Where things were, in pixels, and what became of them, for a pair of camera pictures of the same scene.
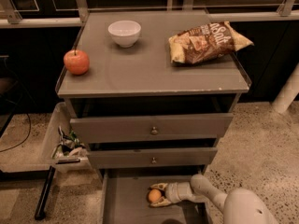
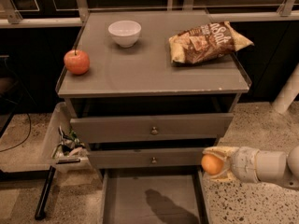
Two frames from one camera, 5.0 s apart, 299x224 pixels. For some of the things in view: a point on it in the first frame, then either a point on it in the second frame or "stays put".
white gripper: (173, 193) -> (245, 164)
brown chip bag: (206, 42) stays put
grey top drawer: (150, 128) stays put
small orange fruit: (154, 195) -> (211, 164)
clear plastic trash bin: (59, 151) stays put
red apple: (77, 62) stays put
